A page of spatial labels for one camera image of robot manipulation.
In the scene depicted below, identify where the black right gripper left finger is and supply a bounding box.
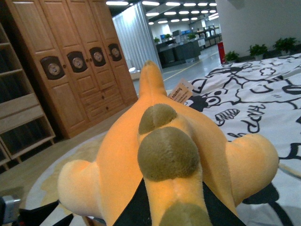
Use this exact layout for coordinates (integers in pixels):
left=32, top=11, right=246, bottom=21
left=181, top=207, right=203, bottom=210
left=113, top=179, right=152, bottom=226

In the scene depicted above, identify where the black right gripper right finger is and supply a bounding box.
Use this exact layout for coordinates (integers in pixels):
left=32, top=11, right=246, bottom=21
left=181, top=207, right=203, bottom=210
left=203, top=183, right=245, bottom=226

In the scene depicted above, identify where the orange plush dinosaur toy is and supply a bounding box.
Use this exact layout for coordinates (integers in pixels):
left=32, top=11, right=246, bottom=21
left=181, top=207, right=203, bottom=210
left=57, top=61, right=279, bottom=226

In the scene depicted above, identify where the round cream yellow rug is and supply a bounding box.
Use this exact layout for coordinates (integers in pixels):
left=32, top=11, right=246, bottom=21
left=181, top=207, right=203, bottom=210
left=24, top=130, right=111, bottom=226

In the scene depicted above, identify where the black and white patterned duvet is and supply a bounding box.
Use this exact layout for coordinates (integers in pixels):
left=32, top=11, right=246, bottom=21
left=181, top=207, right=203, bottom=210
left=164, top=53, right=301, bottom=226

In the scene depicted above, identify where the white toy hang tag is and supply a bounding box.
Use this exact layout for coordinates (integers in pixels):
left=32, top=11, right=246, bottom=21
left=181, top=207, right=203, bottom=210
left=168, top=78, right=194, bottom=104

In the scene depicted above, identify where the light wooden open shelf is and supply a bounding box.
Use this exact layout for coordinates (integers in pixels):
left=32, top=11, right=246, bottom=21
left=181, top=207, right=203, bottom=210
left=0, top=28, right=55, bottom=170

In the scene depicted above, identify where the potted green plant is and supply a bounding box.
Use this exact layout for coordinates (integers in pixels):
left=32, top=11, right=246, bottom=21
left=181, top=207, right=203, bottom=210
left=249, top=44, right=268, bottom=60
left=273, top=37, right=300, bottom=56
left=225, top=51, right=239, bottom=63

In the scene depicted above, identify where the red sign stand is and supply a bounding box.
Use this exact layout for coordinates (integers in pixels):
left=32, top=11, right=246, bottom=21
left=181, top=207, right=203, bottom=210
left=217, top=41, right=226, bottom=65

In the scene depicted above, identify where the large wooden wardrobe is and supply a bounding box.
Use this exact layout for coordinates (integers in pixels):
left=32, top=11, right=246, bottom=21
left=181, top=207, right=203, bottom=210
left=4, top=0, right=137, bottom=138

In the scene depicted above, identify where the white corrugated partition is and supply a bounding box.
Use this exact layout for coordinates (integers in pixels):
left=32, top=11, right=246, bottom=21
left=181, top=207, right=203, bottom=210
left=112, top=2, right=162, bottom=70

